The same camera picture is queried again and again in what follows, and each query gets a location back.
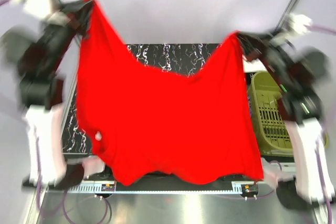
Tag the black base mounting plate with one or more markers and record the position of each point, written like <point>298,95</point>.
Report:
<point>168,178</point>

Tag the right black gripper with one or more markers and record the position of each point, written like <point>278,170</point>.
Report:
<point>253,43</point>

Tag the red t-shirt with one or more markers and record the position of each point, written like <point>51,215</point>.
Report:
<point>141,119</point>

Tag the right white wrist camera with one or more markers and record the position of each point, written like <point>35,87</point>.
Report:
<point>295,25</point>

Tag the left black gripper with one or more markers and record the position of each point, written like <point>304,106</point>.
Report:
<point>77,12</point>

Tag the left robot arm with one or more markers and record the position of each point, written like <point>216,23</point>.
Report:
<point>36,61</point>

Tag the white slotted cable duct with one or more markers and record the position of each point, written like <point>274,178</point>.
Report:
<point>97,187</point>

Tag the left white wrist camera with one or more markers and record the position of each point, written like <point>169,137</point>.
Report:
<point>45,10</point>

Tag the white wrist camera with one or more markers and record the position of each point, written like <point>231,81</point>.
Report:
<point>45,10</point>
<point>295,25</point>

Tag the white folded t-shirt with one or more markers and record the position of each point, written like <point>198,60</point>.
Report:
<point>254,66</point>

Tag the olive green plastic basket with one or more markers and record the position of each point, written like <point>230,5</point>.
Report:
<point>270,131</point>

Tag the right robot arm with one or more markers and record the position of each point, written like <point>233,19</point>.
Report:
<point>301,111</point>

